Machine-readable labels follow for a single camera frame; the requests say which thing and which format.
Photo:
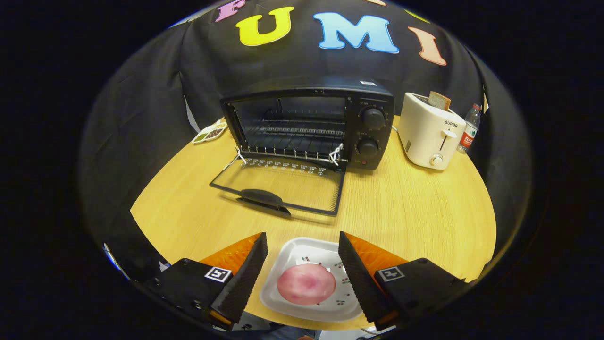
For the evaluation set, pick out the brown bread slice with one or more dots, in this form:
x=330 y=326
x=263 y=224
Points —
x=439 y=101

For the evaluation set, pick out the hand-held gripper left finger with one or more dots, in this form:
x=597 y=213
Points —
x=245 y=278

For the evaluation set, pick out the white divided snack tray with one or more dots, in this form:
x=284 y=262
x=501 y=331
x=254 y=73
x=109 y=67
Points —
x=210 y=133

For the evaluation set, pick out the white bread toaster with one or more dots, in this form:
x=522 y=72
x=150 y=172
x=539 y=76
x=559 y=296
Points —
x=424 y=137

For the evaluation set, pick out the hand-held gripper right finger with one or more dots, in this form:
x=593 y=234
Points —
x=358 y=278

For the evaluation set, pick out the pink ham slice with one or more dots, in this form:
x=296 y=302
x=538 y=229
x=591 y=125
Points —
x=306 y=283

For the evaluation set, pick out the clear plastic water bottle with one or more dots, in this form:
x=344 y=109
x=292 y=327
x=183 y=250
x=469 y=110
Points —
x=469 y=134

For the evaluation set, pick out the white square plate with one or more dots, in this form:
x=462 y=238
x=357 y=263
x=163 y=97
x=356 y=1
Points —
x=302 y=250

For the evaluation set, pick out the black toaster oven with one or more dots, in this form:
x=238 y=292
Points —
x=354 y=118

